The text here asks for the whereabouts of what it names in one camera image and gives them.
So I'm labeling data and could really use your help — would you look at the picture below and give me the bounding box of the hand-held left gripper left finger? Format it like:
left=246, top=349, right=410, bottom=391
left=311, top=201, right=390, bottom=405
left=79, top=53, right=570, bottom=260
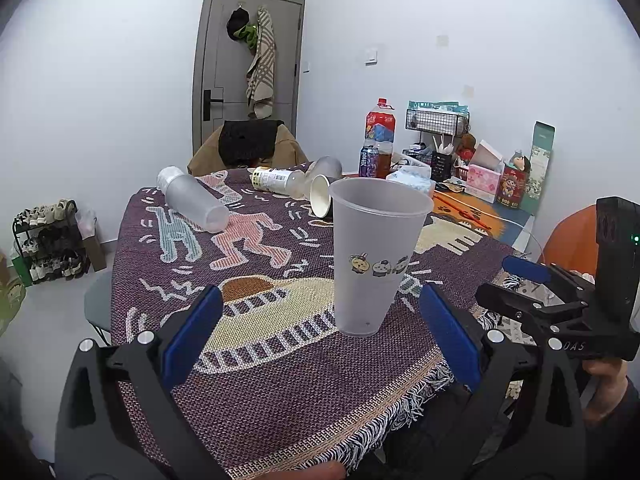
left=54, top=284, right=231, bottom=480

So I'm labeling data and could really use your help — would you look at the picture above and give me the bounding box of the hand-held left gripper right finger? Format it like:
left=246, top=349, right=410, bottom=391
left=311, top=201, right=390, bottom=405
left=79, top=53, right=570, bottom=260
left=419, top=282, right=588, bottom=480

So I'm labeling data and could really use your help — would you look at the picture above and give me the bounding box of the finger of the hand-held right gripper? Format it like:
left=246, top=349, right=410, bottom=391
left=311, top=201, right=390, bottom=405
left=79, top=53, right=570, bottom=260
left=501, top=255, right=598, bottom=306
left=474, top=282, right=596, bottom=348

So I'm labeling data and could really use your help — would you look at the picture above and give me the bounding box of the frosted cup with cartoon print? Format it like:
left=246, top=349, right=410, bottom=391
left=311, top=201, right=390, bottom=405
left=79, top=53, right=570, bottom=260
left=328, top=177, right=435, bottom=337

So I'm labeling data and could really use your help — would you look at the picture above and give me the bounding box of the person's right forearm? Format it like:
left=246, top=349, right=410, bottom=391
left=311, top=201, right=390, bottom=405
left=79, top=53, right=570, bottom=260
left=600, top=375, right=640, bottom=480

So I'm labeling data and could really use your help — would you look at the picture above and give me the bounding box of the large plain frosted plastic cup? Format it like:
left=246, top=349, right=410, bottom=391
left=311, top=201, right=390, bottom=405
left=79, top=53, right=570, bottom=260
left=156, top=165, right=231, bottom=234

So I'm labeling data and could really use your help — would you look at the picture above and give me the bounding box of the white paper cup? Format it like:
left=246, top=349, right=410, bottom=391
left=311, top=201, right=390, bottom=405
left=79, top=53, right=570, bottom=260
left=309, top=174, right=335, bottom=219

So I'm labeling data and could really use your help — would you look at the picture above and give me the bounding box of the small plain frosted plastic cup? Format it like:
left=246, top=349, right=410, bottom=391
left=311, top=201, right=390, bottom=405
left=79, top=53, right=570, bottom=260
left=303, top=156, right=344, bottom=186

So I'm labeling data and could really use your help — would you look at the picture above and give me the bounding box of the person's right hand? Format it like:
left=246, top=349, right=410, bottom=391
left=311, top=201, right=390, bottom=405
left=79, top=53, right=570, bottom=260
left=580, top=359, right=630, bottom=428

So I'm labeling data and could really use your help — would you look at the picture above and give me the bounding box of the orange chair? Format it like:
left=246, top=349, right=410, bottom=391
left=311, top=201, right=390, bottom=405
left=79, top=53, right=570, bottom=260
left=542, top=208, right=601, bottom=276

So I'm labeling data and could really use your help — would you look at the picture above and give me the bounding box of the orange blue printed mat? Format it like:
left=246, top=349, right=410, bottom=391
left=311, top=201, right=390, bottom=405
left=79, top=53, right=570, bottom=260
left=432, top=187, right=537, bottom=242

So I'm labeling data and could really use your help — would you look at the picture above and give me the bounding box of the red tin with doll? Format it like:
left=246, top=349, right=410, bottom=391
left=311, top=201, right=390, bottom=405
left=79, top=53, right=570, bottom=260
left=500, top=151, right=532, bottom=209

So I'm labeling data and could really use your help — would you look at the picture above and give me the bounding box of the pink floral box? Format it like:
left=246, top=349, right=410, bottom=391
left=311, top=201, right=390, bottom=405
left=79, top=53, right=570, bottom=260
left=466, top=162, right=503, bottom=204

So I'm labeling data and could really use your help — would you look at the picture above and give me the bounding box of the dark cloth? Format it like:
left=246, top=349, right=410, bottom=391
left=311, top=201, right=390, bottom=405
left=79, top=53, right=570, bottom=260
left=345, top=385, right=476, bottom=480

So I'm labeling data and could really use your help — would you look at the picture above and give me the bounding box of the tall green box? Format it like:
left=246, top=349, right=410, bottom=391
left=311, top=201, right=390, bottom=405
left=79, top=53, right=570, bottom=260
left=520, top=121, right=556, bottom=215

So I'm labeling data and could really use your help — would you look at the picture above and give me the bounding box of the printed woven blanket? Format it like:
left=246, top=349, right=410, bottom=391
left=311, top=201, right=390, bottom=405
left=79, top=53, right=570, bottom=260
left=110, top=162, right=531, bottom=478

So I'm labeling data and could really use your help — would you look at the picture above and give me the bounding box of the white cardboard box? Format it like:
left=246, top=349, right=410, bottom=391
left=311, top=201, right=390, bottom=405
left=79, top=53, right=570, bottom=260
left=470, top=140, right=506, bottom=172

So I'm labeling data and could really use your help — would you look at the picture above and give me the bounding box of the brown paper bag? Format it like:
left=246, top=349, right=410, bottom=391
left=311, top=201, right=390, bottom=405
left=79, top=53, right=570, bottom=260
left=82, top=235, right=107, bottom=272

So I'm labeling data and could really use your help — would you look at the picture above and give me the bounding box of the black cutlery holder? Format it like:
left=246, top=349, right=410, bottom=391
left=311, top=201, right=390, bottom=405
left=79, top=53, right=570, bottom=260
left=430, top=152, right=453, bottom=182

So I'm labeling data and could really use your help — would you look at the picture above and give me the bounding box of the brown plush toy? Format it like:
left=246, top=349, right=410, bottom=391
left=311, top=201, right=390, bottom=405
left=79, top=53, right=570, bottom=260
left=456, top=132, right=477, bottom=163

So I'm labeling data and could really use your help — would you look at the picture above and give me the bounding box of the blue white tissue pack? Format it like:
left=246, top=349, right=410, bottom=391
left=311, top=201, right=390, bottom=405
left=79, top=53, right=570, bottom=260
left=386, top=166, right=436, bottom=196

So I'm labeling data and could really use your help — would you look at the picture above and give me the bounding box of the white plastic bag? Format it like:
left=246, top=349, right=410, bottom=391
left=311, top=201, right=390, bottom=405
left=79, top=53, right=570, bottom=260
left=75, top=205, right=98, bottom=241

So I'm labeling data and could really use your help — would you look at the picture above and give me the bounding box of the black shoe rack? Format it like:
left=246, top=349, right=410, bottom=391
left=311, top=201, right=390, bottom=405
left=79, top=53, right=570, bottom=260
left=12, top=199, right=92, bottom=282

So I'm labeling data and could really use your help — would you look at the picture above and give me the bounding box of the clear plastic bottle yellow label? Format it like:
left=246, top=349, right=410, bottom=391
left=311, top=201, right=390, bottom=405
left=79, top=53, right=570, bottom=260
left=250, top=166, right=307, bottom=199

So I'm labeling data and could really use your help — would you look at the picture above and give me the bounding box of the chair with brown jacket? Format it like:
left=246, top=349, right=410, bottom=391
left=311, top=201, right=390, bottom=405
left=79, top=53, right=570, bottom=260
left=187, top=124, right=311, bottom=177

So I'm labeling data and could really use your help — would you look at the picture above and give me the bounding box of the purple drink can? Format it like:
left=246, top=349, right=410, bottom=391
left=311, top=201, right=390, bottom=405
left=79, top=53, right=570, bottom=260
left=358, top=145, right=380, bottom=179

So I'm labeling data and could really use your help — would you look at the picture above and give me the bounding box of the group of shoes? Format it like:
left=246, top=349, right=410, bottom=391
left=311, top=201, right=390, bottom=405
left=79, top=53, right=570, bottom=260
left=14, top=199, right=90, bottom=281

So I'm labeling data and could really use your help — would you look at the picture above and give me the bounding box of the large red-label drink bottle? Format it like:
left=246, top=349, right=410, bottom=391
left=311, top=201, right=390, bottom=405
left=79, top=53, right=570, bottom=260
left=363, top=98, right=397, bottom=180

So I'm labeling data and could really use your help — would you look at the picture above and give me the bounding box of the grey door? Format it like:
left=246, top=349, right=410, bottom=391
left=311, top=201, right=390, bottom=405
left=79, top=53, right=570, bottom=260
left=192, top=0, right=306, bottom=161

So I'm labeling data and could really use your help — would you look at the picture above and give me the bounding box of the plaid scarf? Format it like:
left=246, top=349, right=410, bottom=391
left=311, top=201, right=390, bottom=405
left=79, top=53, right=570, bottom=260
left=245, top=7, right=277, bottom=120

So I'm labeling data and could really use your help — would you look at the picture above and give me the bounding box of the green cloth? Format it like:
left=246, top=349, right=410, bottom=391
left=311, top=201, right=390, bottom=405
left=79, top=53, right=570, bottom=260
left=235, top=24, right=260, bottom=53

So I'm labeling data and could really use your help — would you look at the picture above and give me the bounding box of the black hat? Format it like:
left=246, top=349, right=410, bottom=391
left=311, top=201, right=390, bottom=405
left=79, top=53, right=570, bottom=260
left=226, top=8, right=251, bottom=41

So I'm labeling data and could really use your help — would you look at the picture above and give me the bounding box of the black wire basket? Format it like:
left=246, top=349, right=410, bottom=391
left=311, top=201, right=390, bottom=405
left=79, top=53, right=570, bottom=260
left=405, top=101, right=471, bottom=137

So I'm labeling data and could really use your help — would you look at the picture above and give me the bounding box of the black door handle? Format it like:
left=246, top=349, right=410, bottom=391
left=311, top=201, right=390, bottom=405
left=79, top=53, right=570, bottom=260
left=202, top=89, right=224, bottom=122

